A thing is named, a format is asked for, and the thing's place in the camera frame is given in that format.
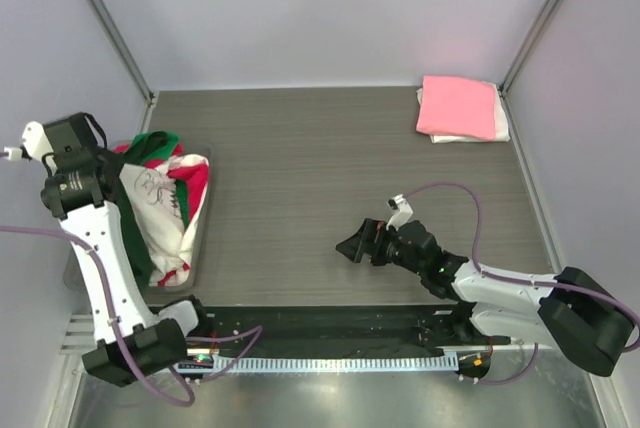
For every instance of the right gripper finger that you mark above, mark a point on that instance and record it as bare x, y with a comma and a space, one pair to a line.
367, 232
354, 251

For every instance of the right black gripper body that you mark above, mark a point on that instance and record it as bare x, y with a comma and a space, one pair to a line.
392, 252

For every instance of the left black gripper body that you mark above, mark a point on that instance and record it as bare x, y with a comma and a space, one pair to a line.
113, 158

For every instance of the white and green raglan shirt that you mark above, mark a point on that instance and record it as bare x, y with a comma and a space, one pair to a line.
167, 198

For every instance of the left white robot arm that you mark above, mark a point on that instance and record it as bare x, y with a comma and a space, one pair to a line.
84, 193

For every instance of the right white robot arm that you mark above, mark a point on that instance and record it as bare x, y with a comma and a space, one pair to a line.
569, 312

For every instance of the red green white shirt pile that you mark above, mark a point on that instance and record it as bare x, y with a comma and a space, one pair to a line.
177, 168

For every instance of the clear plastic bin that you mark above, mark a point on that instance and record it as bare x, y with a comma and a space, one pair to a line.
197, 248

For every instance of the folded white shirt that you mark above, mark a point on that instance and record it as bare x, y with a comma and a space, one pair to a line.
492, 123

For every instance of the folded pink shirt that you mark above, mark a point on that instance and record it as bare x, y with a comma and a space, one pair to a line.
456, 107

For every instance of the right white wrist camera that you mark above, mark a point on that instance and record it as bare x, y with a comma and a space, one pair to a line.
401, 211

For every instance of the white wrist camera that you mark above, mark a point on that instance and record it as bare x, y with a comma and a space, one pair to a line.
34, 144
401, 211

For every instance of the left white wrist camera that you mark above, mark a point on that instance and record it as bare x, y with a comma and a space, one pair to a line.
34, 144

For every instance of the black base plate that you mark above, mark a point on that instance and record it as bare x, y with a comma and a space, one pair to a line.
348, 332

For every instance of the left aluminium frame post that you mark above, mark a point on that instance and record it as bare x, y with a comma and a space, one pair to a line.
121, 48

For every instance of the aluminium frame post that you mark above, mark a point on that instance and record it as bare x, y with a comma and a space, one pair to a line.
534, 35
121, 48

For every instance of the white slotted cable duct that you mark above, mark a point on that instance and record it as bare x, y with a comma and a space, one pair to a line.
446, 363

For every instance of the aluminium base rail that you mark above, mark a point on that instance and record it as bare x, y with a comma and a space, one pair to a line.
79, 335

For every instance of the right aluminium frame post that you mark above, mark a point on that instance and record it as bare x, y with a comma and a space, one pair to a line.
534, 35

